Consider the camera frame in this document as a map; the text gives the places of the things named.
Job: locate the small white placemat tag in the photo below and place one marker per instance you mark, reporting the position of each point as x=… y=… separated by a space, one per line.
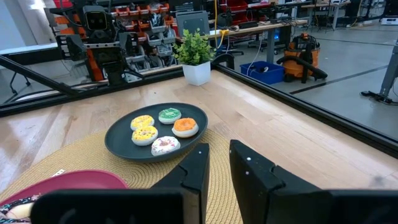
x=58 y=173

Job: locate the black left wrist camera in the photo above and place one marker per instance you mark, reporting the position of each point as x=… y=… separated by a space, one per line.
x=96 y=20

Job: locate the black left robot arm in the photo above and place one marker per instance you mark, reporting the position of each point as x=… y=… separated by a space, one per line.
x=113 y=74

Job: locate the chocolate iced beige donut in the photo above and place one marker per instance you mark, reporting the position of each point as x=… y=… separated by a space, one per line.
x=18 y=211

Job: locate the green iced small donut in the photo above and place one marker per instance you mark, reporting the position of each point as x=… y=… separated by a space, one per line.
x=164 y=116

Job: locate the wooden top workbench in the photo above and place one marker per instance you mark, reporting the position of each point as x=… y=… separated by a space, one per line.
x=264 y=27

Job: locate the grey metal stand leg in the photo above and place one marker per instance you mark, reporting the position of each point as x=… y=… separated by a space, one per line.
x=390 y=74

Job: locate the yellow donut coloured sprinkles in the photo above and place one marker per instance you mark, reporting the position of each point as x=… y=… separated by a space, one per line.
x=138 y=138

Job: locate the orange iced small donut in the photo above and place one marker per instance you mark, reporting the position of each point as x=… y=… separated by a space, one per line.
x=178 y=127

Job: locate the red storage bins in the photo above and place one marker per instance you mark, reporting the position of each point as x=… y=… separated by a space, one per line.
x=236 y=4

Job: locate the white donut pink sprinkles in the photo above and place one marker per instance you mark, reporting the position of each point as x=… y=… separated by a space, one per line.
x=158 y=149

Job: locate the green artificial plant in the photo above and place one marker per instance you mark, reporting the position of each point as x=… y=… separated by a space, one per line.
x=194 y=49

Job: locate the orange shop vacuum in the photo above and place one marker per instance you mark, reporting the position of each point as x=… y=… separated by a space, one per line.
x=298 y=67

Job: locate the black diagonal frame strut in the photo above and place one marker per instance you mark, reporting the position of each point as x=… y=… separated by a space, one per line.
x=31 y=73

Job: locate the woven straw round placemat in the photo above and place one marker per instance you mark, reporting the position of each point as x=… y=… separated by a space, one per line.
x=93 y=161

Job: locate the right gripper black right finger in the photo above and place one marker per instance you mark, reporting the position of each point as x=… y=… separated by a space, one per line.
x=264 y=193

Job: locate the grey flat panel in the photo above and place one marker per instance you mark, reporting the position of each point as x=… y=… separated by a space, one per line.
x=192 y=21

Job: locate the yellow iced small donut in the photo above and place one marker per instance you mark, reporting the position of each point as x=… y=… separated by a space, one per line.
x=136 y=123

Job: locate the orange parts bin rack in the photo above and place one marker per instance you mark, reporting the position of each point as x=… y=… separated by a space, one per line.
x=155 y=28

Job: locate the reddish pink round plate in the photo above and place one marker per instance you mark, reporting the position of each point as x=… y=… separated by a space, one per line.
x=77 y=182

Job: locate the black table edge rail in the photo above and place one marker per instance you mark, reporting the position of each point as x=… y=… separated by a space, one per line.
x=46 y=100
x=311 y=109

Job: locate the white square plant pot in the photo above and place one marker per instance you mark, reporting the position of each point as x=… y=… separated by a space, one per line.
x=196 y=74

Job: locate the dark grey round plate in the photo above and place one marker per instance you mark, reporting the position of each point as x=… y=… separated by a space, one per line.
x=124 y=146

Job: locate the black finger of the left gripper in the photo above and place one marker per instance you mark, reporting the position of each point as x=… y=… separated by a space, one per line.
x=75 y=48
x=127 y=45

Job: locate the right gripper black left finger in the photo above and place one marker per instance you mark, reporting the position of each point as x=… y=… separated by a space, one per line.
x=196 y=180

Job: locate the blue plastic bin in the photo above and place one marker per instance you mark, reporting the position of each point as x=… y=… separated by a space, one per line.
x=267 y=76

